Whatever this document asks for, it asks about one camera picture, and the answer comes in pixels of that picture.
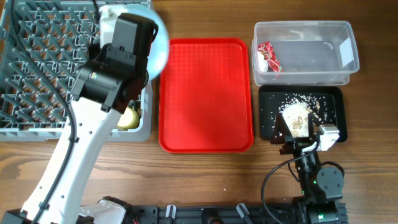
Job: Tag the rice and food scraps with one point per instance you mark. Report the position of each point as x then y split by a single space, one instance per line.
295 108

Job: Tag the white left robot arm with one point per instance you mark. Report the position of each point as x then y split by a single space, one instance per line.
102 91

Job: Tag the red plastic tray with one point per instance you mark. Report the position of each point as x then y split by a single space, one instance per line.
205 97

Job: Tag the black food waste tray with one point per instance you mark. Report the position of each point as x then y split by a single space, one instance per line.
334 91

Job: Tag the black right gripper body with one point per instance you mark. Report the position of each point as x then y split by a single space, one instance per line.
296 144

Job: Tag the large light blue plate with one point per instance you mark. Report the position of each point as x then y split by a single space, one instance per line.
160 47

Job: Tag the red strawberry cake wrapper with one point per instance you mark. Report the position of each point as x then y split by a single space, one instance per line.
267 50

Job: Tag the grey dishwasher rack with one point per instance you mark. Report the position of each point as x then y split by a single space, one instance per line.
43 43

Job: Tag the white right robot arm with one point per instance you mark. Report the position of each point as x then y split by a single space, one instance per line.
321 182

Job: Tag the white tissue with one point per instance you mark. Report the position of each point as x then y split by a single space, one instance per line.
262 62

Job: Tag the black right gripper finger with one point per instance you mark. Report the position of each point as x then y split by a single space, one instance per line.
281 132
313 125

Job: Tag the yellow plastic cup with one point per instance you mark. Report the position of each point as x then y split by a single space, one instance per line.
129 119

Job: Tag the clear plastic waste bin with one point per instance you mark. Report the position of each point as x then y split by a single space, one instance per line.
310 52

